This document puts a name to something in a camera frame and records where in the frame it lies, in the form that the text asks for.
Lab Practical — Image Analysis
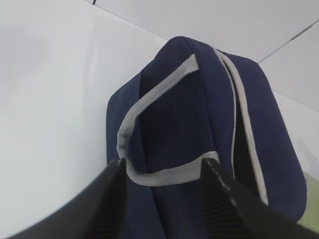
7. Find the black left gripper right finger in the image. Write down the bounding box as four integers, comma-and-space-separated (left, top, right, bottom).
200, 158, 319, 239

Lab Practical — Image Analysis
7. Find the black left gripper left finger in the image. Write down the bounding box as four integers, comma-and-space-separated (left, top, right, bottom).
12, 159, 127, 239

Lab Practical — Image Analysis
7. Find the navy insulated lunch bag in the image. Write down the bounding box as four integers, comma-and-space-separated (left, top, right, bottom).
106, 37, 307, 239

